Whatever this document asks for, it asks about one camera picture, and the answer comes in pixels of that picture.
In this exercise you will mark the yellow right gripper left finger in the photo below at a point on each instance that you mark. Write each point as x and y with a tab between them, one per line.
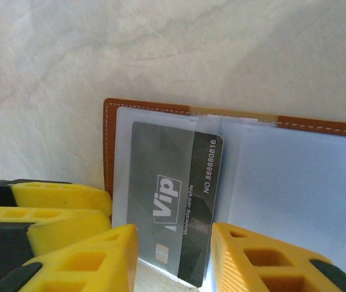
84	267

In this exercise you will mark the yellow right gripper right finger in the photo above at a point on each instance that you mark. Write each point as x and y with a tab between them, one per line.
251	264

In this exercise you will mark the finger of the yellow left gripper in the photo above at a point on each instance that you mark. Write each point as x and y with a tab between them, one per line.
54	194
54	225

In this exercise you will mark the brown leather card holder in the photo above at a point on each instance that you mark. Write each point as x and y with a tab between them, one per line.
282	182

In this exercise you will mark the grey VIP membership card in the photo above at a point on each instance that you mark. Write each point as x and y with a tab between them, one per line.
172	170

